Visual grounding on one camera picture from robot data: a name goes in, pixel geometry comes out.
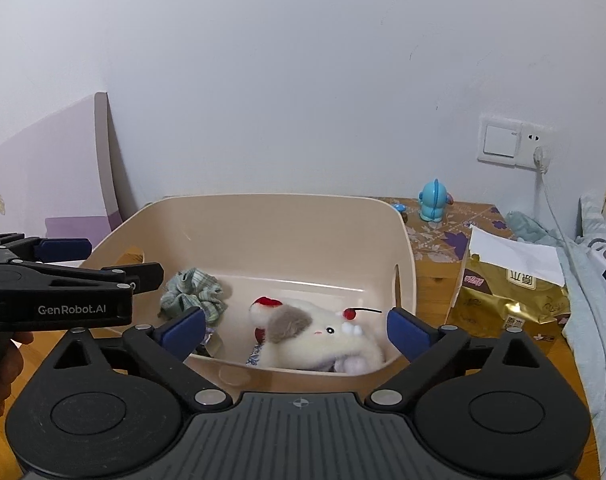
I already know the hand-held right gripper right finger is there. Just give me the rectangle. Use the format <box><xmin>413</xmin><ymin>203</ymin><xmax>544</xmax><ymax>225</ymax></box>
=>
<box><xmin>365</xmin><ymin>306</ymin><xmax>554</xmax><ymax>408</ymax></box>

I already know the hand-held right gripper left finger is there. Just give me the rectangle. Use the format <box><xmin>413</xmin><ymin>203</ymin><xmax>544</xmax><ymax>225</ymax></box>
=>
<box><xmin>48</xmin><ymin>305</ymin><xmax>234</xmax><ymax>409</ymax></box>

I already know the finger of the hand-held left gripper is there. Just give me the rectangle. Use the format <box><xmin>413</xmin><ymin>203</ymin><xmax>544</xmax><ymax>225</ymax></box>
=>
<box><xmin>0</xmin><ymin>232</ymin><xmax>93</xmax><ymax>266</ymax></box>
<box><xmin>80</xmin><ymin>261</ymin><xmax>165</xmax><ymax>295</ymax></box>

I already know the small foil candy wrapper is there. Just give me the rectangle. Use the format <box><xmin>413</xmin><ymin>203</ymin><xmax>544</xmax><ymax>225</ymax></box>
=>
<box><xmin>195</xmin><ymin>327</ymin><xmax>217</xmax><ymax>358</ymax></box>

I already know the green plaid scrunchie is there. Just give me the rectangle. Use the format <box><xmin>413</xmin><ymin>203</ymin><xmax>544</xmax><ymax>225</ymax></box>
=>
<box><xmin>158</xmin><ymin>267</ymin><xmax>229</xmax><ymax>325</ymax></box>

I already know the white plush toy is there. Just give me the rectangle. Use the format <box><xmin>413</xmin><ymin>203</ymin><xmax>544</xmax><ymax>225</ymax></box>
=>
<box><xmin>248</xmin><ymin>296</ymin><xmax>386</xmax><ymax>375</ymax></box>

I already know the beige plastic storage basket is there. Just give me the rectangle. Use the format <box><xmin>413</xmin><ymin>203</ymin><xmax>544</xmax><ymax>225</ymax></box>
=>
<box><xmin>78</xmin><ymin>194</ymin><xmax>418</xmax><ymax>373</ymax></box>

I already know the person's left hand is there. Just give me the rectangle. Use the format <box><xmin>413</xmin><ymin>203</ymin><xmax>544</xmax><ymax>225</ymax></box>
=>
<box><xmin>0</xmin><ymin>331</ymin><xmax>34</xmax><ymax>436</ymax></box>

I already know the gold foil bag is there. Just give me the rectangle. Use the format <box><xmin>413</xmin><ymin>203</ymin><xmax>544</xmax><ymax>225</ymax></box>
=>
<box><xmin>445</xmin><ymin>252</ymin><xmax>571</xmax><ymax>341</ymax></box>

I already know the brown floral table cover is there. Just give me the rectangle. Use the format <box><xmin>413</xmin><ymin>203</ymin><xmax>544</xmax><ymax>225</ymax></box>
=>
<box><xmin>368</xmin><ymin>199</ymin><xmax>518</xmax><ymax>263</ymax></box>

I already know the white paper sheet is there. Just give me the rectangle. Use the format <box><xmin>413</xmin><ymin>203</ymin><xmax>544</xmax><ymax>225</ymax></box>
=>
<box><xmin>468</xmin><ymin>225</ymin><xmax>566</xmax><ymax>288</ymax></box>

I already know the blue toy figure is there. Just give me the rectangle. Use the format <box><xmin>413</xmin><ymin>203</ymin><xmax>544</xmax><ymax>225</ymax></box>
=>
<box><xmin>417</xmin><ymin>178</ymin><xmax>455</xmax><ymax>222</ymax></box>

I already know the light blue cloth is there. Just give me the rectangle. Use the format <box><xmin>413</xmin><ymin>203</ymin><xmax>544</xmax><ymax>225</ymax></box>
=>
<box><xmin>505</xmin><ymin>210</ymin><xmax>564</xmax><ymax>247</ymax></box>

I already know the grey white bedding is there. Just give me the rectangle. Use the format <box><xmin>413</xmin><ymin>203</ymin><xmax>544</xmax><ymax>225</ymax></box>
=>
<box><xmin>558</xmin><ymin>192</ymin><xmax>606</xmax><ymax>480</ymax></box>

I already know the white power cable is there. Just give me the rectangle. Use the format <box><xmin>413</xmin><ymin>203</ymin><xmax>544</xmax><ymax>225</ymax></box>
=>
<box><xmin>537</xmin><ymin>170</ymin><xmax>586</xmax><ymax>266</ymax></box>

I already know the white wall switch socket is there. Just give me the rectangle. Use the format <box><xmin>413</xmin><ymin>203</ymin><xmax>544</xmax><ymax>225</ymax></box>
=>
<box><xmin>478</xmin><ymin>114</ymin><xmax>558</xmax><ymax>171</ymax></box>

